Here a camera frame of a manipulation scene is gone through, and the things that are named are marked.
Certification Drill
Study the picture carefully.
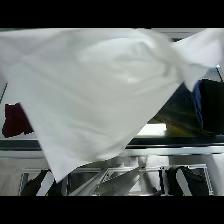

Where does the blue garment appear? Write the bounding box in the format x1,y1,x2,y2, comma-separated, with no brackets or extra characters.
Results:
192,80,205,130

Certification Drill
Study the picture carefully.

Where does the dark red garment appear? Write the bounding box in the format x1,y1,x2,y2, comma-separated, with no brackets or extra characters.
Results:
1,102,35,139

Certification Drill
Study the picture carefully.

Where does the black garment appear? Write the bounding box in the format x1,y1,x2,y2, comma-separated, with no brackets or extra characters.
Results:
198,78,224,135

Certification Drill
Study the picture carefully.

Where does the silver frame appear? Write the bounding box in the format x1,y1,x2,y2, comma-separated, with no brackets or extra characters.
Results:
0,146,224,197

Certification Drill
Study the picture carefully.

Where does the white T-shirt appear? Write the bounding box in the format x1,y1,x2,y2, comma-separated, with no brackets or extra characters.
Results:
0,27,224,184

